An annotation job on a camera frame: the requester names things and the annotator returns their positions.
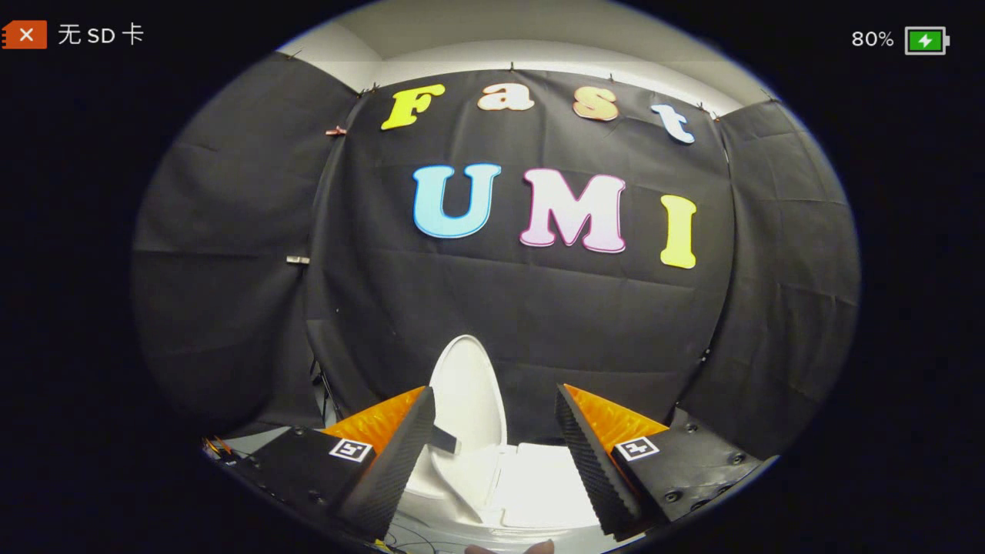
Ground thin black floor wires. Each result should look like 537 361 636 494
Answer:
373 527 470 554

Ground black backdrop cloth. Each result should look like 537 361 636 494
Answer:
131 51 861 461

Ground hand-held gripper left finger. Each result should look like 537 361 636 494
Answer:
222 385 437 542

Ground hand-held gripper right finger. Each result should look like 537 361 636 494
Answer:
554 383 764 542

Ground black hanging cable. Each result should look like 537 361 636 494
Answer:
309 355 341 422

